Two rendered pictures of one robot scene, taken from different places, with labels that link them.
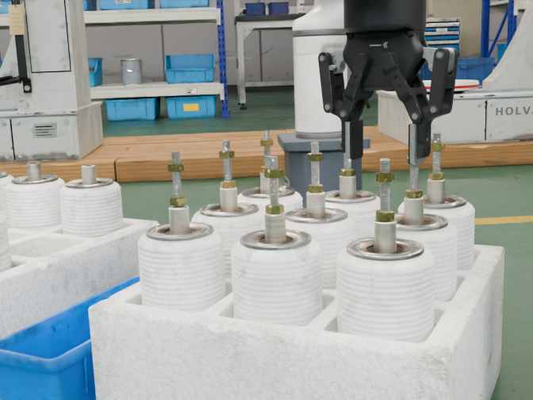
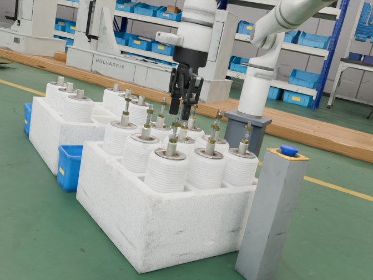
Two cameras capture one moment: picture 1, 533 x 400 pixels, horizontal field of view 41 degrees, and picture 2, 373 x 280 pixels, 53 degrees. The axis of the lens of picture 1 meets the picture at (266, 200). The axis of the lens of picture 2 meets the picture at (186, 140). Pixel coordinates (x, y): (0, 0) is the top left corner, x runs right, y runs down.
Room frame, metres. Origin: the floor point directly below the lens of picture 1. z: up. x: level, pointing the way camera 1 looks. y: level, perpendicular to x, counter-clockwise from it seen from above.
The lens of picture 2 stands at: (-0.07, -0.50, 0.50)
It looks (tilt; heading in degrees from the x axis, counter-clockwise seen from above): 14 degrees down; 25
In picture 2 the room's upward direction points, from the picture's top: 12 degrees clockwise
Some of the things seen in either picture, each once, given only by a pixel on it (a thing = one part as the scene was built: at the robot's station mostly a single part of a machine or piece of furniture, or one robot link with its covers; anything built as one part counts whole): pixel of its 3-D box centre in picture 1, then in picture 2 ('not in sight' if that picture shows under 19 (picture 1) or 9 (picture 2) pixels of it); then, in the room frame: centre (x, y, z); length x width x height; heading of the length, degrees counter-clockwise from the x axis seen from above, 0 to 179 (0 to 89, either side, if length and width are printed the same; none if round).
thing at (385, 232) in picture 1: (385, 236); (171, 149); (0.68, -0.11, 0.26); 0.02 x 0.02 x 0.03
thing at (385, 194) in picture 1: (385, 197); (174, 133); (0.68, -0.11, 0.30); 0.01 x 0.01 x 0.08
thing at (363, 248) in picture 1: (385, 249); (170, 154); (0.68, -0.11, 0.25); 0.08 x 0.08 x 0.01
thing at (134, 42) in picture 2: not in sight; (145, 43); (5.40, 3.22, 0.36); 0.50 x 0.38 x 0.21; 4
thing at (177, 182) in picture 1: (177, 185); (126, 106); (0.78, 0.10, 0.30); 0.01 x 0.01 x 0.08
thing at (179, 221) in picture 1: (179, 221); (124, 120); (0.78, 0.10, 0.26); 0.02 x 0.02 x 0.03
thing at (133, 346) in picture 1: (319, 342); (170, 193); (0.84, -0.06, 0.09); 0.39 x 0.39 x 0.18; 65
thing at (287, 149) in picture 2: not in sight; (288, 151); (0.78, -0.35, 0.32); 0.04 x 0.04 x 0.02
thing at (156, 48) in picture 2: not in sight; (167, 48); (5.44, 2.78, 0.36); 0.50 x 0.38 x 0.21; 4
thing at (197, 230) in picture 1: (180, 232); (124, 125); (0.78, 0.10, 0.25); 0.08 x 0.08 x 0.01
